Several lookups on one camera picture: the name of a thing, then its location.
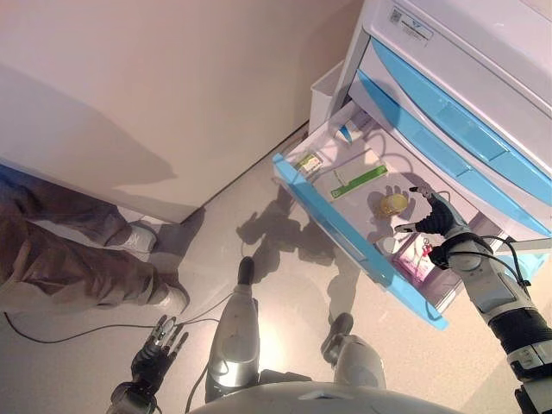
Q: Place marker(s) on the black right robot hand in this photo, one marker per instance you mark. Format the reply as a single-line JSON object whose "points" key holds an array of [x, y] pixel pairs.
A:
{"points": [[444, 217]]}

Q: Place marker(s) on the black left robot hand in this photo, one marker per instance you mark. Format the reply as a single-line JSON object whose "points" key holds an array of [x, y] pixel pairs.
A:
{"points": [[148, 366]]}

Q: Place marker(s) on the white cart drawer blue front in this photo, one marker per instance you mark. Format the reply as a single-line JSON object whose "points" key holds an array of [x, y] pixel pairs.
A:
{"points": [[474, 129], [345, 230], [440, 153]]}

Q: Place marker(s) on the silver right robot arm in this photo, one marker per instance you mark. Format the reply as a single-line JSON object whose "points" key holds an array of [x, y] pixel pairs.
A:
{"points": [[496, 284]]}

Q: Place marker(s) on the pink purple medicine box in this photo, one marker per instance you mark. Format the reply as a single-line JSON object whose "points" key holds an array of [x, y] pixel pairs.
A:
{"points": [[412, 263]]}

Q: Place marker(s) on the blue white medicine packet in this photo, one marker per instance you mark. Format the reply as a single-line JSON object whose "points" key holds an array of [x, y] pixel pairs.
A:
{"points": [[349, 131]]}

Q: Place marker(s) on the small green white medicine box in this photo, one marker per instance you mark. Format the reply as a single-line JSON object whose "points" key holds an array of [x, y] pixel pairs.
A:
{"points": [[310, 164]]}

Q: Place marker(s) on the yellow amber pill jar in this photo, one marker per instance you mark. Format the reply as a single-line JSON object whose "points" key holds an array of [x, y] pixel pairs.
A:
{"points": [[393, 205]]}

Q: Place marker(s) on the small white round bottle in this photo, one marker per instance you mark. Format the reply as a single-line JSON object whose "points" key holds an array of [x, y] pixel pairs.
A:
{"points": [[388, 246]]}

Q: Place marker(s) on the person's right grey sneaker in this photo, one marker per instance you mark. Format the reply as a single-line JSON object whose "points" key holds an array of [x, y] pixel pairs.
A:
{"points": [[177, 297]]}

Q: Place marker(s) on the long white green-striped box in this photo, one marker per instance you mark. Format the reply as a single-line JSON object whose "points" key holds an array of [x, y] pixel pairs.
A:
{"points": [[358, 183]]}

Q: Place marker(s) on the clear coiled infusion tubing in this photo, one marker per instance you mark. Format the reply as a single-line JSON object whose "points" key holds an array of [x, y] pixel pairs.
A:
{"points": [[374, 133]]}

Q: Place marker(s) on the person's right leg brown trousers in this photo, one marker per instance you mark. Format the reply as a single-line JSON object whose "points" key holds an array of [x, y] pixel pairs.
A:
{"points": [[64, 267]]}

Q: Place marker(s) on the person's leg brown trousers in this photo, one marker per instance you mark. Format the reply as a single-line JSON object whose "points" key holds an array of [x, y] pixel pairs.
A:
{"points": [[64, 207], [64, 267]]}

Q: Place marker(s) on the black left robot foot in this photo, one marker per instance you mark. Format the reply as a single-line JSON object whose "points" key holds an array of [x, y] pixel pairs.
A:
{"points": [[246, 269]]}

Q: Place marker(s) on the black robot foot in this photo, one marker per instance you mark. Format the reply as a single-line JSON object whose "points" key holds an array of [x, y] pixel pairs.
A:
{"points": [[246, 269], [338, 328]]}

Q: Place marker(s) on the black right robot foot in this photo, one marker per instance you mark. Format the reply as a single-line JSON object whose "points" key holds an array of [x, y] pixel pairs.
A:
{"points": [[338, 328]]}

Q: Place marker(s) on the white side bin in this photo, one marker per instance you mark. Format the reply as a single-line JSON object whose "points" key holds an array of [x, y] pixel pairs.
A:
{"points": [[321, 108]]}

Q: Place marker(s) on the silver robot torso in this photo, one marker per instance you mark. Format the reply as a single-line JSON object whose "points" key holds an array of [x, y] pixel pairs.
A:
{"points": [[310, 401]]}

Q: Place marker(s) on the silver right robot leg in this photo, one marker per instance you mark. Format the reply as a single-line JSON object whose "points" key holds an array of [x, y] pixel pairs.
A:
{"points": [[358, 362]]}

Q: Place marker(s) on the person's left leg brown trousers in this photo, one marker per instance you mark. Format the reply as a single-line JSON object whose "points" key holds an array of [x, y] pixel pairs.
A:
{"points": [[64, 207]]}

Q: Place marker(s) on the white printed cart label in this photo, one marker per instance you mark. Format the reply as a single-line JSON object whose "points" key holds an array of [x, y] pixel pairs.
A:
{"points": [[409, 26]]}

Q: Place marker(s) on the white medical cart body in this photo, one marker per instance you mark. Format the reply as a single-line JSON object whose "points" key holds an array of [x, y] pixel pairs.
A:
{"points": [[474, 26]]}

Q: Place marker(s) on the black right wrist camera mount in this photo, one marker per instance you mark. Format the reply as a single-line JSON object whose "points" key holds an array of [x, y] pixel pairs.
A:
{"points": [[442, 254]]}

